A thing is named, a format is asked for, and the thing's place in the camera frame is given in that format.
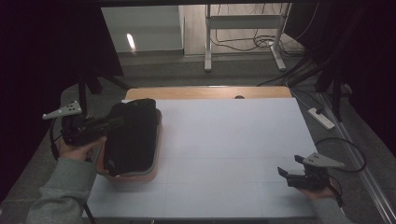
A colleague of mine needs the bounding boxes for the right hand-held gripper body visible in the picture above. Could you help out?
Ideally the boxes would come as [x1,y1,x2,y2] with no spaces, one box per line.
[286,152,347,190]

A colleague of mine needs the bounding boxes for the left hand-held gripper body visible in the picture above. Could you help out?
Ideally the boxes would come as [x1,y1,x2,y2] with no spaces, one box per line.
[41,100,108,147]

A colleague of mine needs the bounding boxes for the black pants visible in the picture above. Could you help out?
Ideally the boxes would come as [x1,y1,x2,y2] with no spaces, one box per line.
[103,98,159,177]

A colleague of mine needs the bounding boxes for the pink storage bin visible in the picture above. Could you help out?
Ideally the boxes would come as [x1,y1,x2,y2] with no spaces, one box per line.
[94,106,163,184]

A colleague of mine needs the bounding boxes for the person's left hand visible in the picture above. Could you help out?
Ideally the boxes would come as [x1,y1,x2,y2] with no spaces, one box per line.
[58,135,107,162]

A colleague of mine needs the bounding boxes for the person's right hand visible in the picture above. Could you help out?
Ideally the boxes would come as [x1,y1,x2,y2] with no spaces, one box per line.
[298,186,339,201]

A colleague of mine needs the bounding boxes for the black metal stand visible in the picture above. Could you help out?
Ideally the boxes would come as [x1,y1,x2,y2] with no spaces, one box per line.
[314,62,347,122]
[76,74,132,124]

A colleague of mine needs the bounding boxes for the white power strip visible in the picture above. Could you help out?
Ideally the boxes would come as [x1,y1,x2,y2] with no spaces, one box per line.
[307,106,336,131]

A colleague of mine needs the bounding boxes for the white table sheet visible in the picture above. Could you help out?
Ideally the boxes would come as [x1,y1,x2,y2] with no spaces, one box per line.
[81,98,318,219]

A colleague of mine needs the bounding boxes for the black curtain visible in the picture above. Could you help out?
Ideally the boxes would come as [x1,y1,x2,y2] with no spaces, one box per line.
[0,0,125,202]
[284,0,396,153]

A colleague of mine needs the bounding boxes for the white cabinet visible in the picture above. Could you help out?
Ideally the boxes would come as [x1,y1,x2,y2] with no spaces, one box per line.
[101,5,185,54]

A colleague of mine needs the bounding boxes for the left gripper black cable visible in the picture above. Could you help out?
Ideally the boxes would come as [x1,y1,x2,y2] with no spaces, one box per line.
[49,117,97,224]

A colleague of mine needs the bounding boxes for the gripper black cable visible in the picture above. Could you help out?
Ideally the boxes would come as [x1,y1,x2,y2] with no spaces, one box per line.
[325,175,346,208]
[49,117,97,224]

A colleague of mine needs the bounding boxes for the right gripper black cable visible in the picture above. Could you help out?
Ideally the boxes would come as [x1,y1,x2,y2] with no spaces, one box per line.
[325,175,346,208]

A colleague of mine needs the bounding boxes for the black looped cable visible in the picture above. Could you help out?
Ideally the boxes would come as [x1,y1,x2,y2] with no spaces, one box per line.
[315,136,368,174]

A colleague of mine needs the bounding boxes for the black floor cables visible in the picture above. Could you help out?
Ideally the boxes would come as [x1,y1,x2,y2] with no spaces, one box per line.
[209,29,304,59]

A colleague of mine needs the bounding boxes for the white desk frame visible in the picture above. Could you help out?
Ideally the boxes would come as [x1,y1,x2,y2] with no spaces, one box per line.
[204,3,292,73]

